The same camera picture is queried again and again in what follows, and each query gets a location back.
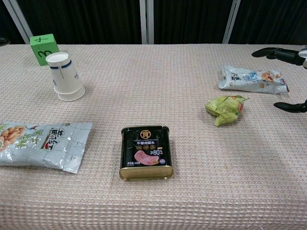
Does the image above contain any pink woven tablecloth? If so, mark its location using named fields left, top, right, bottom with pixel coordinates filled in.
left=0, top=44, right=307, bottom=230

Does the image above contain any grey metal frame post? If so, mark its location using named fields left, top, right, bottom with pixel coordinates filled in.
left=139, top=0, right=154, bottom=45
left=222, top=0, right=242, bottom=44
left=1, top=0, right=34, bottom=45

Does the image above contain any black gold luncheon meat can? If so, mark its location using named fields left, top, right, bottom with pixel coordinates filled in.
left=119, top=125, right=174, bottom=181

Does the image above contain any crumpled green snack wrapper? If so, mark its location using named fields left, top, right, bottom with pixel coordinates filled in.
left=204, top=95, right=250, bottom=127

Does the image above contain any silver peanut snack bag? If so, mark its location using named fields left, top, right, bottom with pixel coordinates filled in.
left=0, top=120, right=94, bottom=174

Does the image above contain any green numbered cube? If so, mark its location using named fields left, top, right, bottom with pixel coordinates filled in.
left=30, top=34, right=60, bottom=67

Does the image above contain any black backdrop curtain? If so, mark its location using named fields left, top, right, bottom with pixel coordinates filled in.
left=0, top=0, right=307, bottom=46

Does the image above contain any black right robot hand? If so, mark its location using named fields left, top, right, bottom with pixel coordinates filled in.
left=251, top=45, right=307, bottom=114

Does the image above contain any white blue snack packet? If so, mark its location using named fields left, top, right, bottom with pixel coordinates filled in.
left=217, top=65, right=290, bottom=95

